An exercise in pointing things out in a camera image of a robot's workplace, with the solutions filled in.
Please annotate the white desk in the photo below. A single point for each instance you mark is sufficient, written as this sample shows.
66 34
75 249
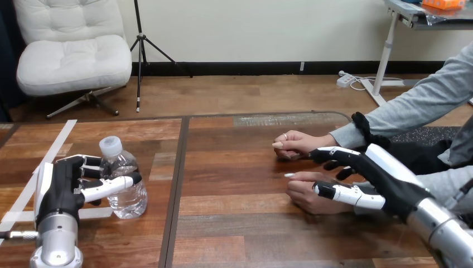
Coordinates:
384 63

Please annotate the person's hand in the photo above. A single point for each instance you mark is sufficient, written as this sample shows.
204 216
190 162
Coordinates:
306 201
299 142

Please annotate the dark speckled floor mat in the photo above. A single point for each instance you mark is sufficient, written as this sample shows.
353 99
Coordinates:
425 134

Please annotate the dark screen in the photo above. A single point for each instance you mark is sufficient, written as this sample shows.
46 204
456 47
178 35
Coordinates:
8 59

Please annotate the black tripod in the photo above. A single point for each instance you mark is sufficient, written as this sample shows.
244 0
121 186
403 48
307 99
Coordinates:
140 55

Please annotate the person's body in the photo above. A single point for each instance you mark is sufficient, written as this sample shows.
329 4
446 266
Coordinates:
417 157

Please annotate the black fabric wristband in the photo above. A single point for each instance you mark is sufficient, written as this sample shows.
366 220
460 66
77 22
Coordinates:
362 125

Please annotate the orange thing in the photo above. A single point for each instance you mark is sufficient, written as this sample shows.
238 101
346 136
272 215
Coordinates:
443 3

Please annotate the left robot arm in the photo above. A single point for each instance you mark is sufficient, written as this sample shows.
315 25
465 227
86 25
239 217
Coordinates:
58 240

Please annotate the white cushioned chair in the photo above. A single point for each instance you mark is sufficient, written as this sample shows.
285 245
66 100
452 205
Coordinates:
74 59

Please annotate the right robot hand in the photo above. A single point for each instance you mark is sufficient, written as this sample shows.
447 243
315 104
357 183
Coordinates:
391 185

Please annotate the white power strip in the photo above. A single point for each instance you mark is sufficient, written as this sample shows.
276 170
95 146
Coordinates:
345 80

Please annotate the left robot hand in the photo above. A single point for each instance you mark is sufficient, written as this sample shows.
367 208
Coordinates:
61 188

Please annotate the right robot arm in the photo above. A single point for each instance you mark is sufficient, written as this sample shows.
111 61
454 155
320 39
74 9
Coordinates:
443 229

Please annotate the clear water bottle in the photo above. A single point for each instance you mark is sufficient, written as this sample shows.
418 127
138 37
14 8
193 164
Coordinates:
127 199

